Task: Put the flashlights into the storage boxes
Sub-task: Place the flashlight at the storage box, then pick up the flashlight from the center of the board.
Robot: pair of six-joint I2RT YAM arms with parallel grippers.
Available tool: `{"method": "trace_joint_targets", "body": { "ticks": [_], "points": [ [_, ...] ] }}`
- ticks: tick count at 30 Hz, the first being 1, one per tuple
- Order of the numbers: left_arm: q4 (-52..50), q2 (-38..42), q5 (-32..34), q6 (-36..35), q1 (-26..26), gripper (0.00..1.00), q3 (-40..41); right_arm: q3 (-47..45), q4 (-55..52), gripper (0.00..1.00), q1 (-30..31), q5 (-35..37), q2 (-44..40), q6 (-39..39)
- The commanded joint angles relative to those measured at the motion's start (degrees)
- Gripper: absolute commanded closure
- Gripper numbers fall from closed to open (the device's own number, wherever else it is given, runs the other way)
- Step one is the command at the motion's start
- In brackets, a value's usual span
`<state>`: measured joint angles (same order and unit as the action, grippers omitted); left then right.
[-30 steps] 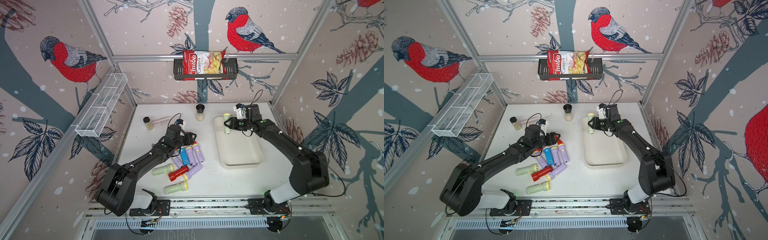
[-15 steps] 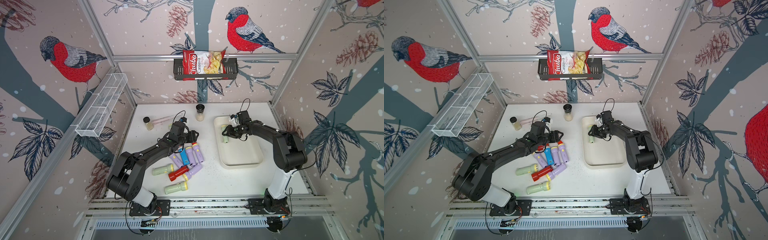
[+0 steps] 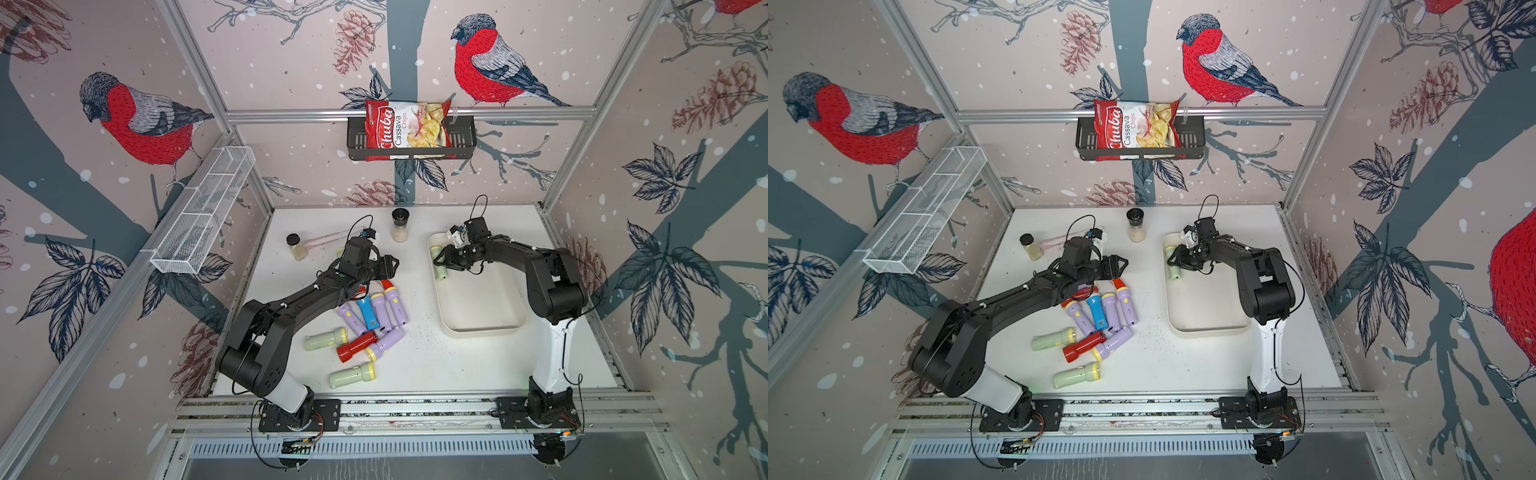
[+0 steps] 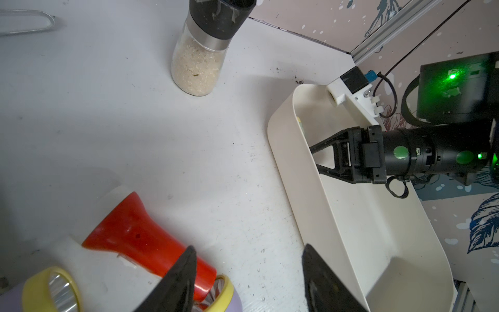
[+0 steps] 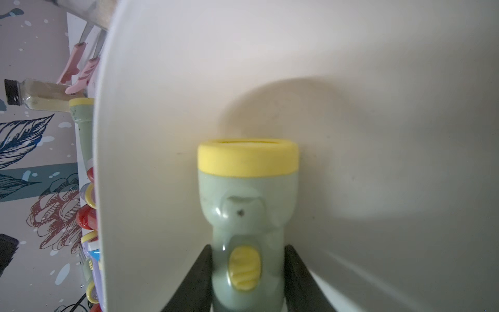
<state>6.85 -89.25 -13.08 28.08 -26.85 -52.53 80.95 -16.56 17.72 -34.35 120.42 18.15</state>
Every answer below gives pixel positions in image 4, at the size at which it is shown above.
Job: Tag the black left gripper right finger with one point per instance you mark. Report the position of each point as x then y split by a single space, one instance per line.
324 291

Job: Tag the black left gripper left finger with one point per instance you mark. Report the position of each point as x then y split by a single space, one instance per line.
175 292

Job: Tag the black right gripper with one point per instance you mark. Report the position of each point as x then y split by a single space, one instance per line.
359 155

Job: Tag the purple flashlight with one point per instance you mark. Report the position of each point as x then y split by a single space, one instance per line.
222 297

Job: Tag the red flashlight white cap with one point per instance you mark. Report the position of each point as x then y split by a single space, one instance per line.
120 223

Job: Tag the purple flashlight horizontal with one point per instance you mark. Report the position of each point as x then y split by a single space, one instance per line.
52 289

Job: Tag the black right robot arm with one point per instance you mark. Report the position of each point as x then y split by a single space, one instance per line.
449 134

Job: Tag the cream plastic storage tray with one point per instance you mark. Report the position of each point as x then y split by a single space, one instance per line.
383 249

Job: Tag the glass grinder with black cap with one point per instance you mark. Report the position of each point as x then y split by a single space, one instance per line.
201 50

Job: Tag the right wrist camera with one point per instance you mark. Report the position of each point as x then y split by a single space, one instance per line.
352 91

